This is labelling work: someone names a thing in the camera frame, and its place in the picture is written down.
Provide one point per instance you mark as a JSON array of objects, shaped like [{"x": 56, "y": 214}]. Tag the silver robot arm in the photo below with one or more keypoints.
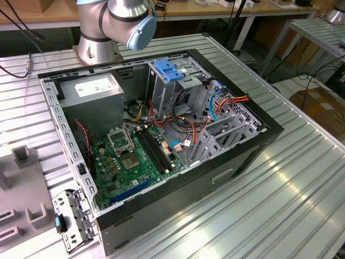
[{"x": 121, "y": 16}]

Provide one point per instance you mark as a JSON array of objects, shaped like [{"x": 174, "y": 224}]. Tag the grey metal disk bay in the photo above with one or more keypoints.
[{"x": 215, "y": 145}]

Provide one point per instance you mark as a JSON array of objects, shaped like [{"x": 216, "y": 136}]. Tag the RAM slot white clips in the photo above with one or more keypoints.
[
  {"x": 152, "y": 151},
  {"x": 159, "y": 151}
]

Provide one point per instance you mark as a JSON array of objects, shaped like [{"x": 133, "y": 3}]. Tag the RAM slot black clips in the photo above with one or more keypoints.
[
  {"x": 149, "y": 151},
  {"x": 156, "y": 151}
]

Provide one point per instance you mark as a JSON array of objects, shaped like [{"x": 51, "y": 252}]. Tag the grey metal drive cage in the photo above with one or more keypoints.
[{"x": 164, "y": 94}]

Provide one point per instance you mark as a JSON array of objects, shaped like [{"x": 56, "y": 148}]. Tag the CPU socket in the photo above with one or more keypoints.
[{"x": 130, "y": 162}]

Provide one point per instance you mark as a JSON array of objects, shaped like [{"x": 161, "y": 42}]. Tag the blue plastic drive latch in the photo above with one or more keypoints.
[{"x": 168, "y": 73}]

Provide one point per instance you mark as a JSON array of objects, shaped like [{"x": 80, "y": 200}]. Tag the black PC case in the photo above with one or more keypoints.
[{"x": 175, "y": 194}]

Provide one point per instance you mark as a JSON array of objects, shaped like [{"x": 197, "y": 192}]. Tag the blue expansion slot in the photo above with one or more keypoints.
[{"x": 130, "y": 192}]

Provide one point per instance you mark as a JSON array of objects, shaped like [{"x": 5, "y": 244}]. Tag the green motherboard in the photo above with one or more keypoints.
[{"x": 107, "y": 178}]

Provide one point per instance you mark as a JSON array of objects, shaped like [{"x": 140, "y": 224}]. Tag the grey power supply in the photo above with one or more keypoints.
[{"x": 91, "y": 108}]

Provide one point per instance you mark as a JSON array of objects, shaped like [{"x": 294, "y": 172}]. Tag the black case fan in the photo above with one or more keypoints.
[{"x": 79, "y": 145}]

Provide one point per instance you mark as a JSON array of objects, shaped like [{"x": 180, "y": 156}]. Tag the black stand pole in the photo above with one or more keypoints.
[{"x": 234, "y": 24}]

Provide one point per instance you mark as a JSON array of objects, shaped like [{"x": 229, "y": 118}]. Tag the brown cardboard box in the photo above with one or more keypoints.
[{"x": 318, "y": 108}]

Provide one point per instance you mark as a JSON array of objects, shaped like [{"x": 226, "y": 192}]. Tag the black blue latch clip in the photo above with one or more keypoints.
[{"x": 57, "y": 222}]

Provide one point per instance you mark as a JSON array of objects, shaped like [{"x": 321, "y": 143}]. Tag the grey parts rack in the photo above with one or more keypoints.
[{"x": 24, "y": 186}]

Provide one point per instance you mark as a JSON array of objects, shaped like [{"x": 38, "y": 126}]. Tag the metal slat side table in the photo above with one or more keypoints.
[{"x": 318, "y": 32}]

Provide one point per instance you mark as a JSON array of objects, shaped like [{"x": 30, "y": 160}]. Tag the grey slot bracket latch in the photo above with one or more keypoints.
[{"x": 78, "y": 215}]

